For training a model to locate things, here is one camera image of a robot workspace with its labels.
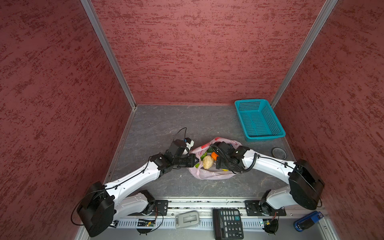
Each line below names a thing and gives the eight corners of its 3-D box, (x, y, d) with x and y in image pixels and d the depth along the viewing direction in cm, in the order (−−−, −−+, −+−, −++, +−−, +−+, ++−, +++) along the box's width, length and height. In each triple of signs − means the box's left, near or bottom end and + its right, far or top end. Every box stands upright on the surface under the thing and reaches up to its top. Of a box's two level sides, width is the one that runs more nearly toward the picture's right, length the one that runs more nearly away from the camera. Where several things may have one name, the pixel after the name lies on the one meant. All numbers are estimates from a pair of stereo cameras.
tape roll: (273, 159, 95) (274, 158, 93) (269, 148, 100) (270, 147, 98) (287, 159, 95) (288, 158, 93) (282, 148, 100) (284, 147, 98)
